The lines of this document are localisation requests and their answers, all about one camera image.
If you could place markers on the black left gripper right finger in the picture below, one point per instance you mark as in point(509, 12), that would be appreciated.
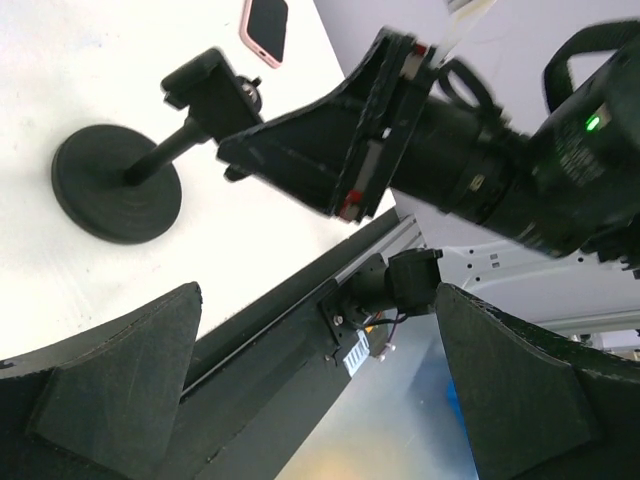
point(535, 404)

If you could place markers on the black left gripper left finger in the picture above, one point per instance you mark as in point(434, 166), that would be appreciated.
point(100, 404)

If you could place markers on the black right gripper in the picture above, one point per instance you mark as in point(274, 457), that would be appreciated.
point(339, 154)

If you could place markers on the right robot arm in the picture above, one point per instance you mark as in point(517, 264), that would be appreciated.
point(433, 131)

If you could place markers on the pink-cased phone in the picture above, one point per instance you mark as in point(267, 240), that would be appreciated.
point(263, 29)

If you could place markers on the black round-base phone stand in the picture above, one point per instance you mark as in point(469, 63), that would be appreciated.
point(120, 186)

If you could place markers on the white slotted cable duct right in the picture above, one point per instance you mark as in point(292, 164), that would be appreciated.
point(357, 355)

